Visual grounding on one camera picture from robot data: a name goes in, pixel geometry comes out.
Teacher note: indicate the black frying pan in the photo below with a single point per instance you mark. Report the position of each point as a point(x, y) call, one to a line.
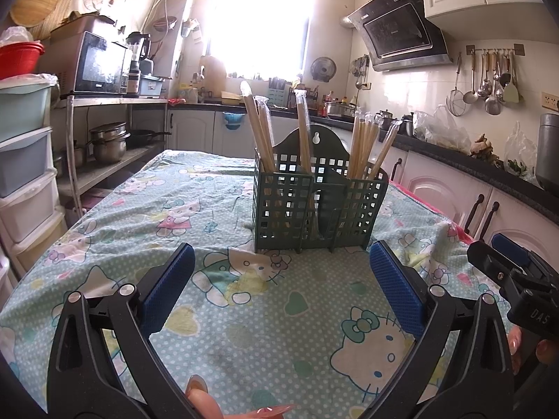
point(144, 137)

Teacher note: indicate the large steel ladle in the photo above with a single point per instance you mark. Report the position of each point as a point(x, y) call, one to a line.
point(492, 105)

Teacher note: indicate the plastic bag of greens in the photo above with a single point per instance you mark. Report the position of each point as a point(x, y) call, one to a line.
point(519, 157)

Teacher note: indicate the red basin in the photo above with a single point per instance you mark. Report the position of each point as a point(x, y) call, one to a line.
point(19, 61)

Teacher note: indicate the yellow oil bottle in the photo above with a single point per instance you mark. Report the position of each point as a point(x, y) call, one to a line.
point(188, 95)

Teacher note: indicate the pale green knife block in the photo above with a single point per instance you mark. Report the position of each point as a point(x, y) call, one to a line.
point(278, 94)

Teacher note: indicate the blue hanging basin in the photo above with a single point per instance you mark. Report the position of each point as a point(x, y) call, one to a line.
point(233, 121)

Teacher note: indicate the small steel ladle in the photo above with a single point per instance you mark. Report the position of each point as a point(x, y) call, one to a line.
point(470, 96)

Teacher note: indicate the green utensil holder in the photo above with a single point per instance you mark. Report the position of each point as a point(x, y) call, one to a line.
point(279, 209)

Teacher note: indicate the pale green spatula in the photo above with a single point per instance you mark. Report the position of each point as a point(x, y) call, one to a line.
point(511, 94)

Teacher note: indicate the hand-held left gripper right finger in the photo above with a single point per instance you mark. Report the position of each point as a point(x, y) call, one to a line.
point(395, 288)

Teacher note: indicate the metal shelf rack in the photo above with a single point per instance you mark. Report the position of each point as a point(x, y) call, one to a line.
point(105, 101)

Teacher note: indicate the cartoon print tablecloth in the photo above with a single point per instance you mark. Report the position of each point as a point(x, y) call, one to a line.
point(262, 314)

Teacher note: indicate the grey dish tub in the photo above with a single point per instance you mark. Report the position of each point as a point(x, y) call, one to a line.
point(153, 87)

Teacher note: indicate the person's right hand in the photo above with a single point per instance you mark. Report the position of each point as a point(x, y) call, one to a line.
point(515, 349)

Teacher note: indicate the microwave oven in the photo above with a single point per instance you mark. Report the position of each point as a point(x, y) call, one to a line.
point(96, 65)

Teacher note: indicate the small wall fan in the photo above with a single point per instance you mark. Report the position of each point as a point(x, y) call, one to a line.
point(323, 70)

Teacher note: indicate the pink blanket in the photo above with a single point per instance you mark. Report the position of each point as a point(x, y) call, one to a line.
point(454, 229)

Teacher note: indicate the grey kitchen appliance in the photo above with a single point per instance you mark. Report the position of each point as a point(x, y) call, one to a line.
point(548, 152)

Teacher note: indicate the brown ginger root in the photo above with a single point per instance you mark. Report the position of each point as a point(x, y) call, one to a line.
point(484, 150)

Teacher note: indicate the dark bottle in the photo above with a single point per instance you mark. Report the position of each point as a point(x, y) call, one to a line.
point(134, 84)

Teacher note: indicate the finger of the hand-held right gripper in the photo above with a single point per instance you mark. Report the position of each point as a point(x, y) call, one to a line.
point(509, 243)
point(493, 268)

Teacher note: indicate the bunch of chopsticks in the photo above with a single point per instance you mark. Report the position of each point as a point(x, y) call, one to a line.
point(264, 139)

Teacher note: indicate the woven bamboo tray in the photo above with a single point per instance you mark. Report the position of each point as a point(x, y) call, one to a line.
point(41, 0)

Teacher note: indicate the wall socket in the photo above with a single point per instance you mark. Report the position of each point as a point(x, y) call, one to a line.
point(550, 101)

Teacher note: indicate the beige rounded board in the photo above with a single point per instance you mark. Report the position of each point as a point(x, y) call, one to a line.
point(214, 74)

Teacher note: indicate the black spoon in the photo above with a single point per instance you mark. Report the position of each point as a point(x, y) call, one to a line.
point(504, 79)

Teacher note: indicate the black countertop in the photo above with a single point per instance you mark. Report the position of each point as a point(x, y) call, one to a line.
point(480, 168)

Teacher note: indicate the window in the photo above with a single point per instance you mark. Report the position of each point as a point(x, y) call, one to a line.
point(262, 26)

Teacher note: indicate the condiment bottles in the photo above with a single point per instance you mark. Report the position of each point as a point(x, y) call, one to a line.
point(334, 98)

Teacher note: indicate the black range hood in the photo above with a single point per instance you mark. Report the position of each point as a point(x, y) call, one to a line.
point(401, 30)

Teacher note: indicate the clear plastic bag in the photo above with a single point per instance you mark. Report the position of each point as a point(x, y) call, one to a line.
point(441, 133)

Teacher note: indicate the black blender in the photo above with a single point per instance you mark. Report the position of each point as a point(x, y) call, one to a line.
point(139, 50)

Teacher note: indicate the steel slotted spoon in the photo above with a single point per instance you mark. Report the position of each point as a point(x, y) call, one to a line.
point(482, 91)

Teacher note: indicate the person's left hand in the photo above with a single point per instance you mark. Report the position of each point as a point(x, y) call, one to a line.
point(203, 401)

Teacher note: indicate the stacked steel pots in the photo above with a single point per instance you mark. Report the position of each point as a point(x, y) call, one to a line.
point(109, 146)

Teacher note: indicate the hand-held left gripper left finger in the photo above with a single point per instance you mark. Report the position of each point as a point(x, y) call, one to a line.
point(168, 288)

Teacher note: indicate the utensil hanging rail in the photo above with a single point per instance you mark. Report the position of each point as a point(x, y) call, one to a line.
point(493, 49)

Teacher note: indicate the steel stockpot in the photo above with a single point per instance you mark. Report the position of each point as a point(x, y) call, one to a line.
point(340, 110)

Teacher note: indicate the steel lidded pot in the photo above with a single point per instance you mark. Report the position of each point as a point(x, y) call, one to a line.
point(385, 121)

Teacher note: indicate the plastic drawer unit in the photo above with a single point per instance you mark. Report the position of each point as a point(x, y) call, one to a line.
point(26, 152)

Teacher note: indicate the yellow bowl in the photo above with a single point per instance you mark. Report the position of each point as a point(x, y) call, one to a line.
point(231, 98)

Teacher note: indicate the cardboard box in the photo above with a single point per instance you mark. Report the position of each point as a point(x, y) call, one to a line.
point(83, 28)

